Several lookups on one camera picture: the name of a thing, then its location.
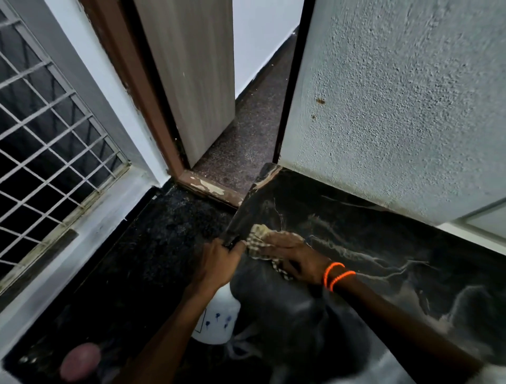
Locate beige checkered cleaning cloth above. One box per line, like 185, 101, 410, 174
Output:
246, 224, 295, 281

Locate person's left hand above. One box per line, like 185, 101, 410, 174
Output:
190, 237, 248, 292

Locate grey wooden door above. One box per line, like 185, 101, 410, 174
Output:
134, 0, 237, 169

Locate white window frame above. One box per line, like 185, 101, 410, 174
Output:
436, 200, 506, 256

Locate person's right forearm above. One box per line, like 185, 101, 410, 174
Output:
328, 270, 488, 384

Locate orange thread bracelet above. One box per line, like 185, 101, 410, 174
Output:
323, 261, 346, 288
328, 270, 357, 293

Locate pink round object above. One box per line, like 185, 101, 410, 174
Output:
59, 342, 103, 383

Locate person's left forearm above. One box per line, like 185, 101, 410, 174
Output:
114, 277, 235, 384

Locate white bucket with blue print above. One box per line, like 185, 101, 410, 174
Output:
191, 282, 242, 345

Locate person's right hand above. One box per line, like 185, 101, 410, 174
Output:
249, 232, 333, 284

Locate white metal window grille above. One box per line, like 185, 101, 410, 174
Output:
0, 0, 132, 294

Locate brown wooden door frame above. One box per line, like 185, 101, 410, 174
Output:
79, 0, 317, 209

